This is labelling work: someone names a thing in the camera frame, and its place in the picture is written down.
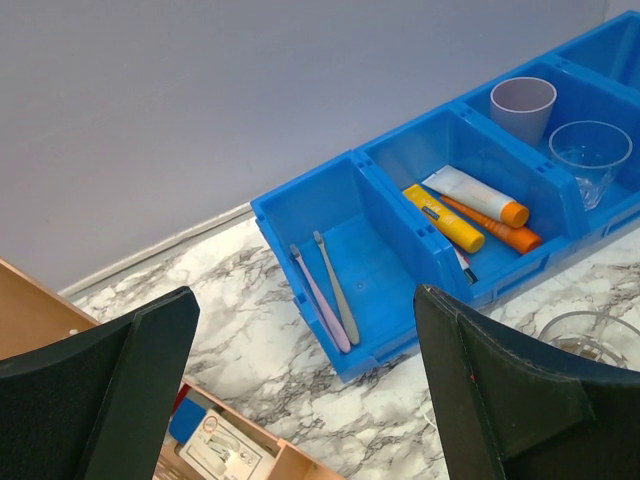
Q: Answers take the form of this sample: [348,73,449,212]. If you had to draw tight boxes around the peach desk organizer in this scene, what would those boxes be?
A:
[1,263,335,479]

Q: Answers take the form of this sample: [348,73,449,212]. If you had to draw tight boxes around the blue bin with jar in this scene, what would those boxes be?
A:
[546,10,639,105]

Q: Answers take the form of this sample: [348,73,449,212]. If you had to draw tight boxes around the blue white box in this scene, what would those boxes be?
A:
[168,398,206,444]

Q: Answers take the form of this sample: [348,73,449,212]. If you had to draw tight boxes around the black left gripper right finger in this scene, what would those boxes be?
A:
[413,285,639,479]

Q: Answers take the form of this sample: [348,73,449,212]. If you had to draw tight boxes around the yellow toothpaste tube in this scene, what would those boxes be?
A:
[403,184,485,254]

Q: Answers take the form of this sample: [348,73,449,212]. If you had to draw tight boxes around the pink toothbrush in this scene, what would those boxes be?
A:
[290,244,351,353]

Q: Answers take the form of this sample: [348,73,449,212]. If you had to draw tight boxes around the blue bin with cups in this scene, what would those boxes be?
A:
[459,55,639,236]

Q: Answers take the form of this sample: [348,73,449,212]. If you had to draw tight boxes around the white tube orange cap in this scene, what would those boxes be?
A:
[422,165,529,228]

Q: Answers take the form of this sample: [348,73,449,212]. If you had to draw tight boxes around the lilac plastic cup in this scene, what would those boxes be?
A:
[490,76,557,147]

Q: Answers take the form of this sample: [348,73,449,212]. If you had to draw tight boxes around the blue bin with toothbrushes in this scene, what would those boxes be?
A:
[251,151,453,382]

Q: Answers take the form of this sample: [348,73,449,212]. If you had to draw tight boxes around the white tube dark cap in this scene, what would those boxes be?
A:
[454,247,478,285]

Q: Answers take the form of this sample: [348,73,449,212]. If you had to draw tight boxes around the clear cup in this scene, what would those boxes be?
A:
[548,120,634,211]
[538,311,639,371]

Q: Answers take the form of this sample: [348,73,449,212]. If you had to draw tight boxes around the orange toothpaste tube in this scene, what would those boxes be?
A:
[440,196,543,255]

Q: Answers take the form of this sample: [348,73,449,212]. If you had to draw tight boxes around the blue bin with toothpastes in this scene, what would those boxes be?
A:
[355,104,588,307]

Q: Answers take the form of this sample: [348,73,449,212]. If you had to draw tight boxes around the small red white boxes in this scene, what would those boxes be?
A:
[178,409,275,480]

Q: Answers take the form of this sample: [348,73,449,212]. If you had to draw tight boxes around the clear cup on tray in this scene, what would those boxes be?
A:
[538,311,639,371]

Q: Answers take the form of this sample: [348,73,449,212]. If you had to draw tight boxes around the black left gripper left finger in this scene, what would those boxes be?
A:
[1,286,200,479]

